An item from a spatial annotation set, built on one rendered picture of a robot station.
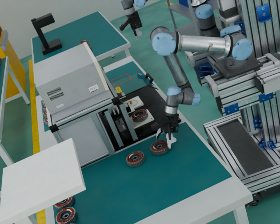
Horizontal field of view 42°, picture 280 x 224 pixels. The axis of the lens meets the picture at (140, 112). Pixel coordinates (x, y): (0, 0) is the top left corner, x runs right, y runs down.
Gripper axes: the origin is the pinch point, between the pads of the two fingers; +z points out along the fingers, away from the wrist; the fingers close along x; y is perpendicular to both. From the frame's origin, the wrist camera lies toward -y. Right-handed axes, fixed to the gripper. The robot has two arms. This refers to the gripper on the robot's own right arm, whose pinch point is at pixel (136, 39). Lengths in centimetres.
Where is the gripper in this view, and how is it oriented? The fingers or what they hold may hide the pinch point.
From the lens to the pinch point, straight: 278.9
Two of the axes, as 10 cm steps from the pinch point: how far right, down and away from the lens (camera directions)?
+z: 3.1, 8.1, 5.0
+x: -1.5, -4.8, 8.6
